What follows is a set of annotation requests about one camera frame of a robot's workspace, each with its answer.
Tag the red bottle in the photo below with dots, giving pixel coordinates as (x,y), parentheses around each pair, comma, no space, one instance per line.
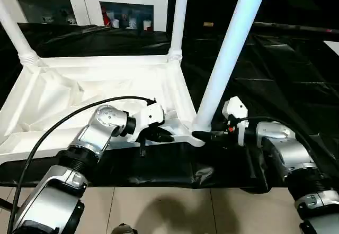
(106,17)

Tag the white textured jar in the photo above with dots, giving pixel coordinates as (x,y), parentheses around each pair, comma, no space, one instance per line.
(133,22)

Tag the dark metal rod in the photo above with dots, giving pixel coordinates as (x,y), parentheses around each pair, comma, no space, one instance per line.
(296,28)

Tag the black table frame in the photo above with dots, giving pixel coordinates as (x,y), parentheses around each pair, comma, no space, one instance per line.
(5,203)

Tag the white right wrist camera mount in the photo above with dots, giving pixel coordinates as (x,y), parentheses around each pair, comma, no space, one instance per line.
(237,107)

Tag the white flat panel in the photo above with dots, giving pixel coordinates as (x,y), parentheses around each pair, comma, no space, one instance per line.
(332,46)

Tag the black backdrop cloth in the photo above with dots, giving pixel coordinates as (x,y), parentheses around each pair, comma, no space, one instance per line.
(212,1)

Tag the black mat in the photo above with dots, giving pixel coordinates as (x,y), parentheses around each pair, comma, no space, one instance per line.
(278,85)

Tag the small tan label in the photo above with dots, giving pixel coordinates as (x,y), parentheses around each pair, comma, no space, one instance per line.
(208,24)

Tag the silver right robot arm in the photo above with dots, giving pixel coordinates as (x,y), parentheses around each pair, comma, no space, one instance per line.
(291,149)

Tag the white plastic table leg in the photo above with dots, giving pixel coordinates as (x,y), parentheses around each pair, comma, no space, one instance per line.
(16,32)
(230,46)
(178,19)

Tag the white plastic table top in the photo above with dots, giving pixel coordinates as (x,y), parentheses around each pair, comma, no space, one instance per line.
(79,70)

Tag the white cup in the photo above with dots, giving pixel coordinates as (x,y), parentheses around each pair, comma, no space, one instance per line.
(114,23)

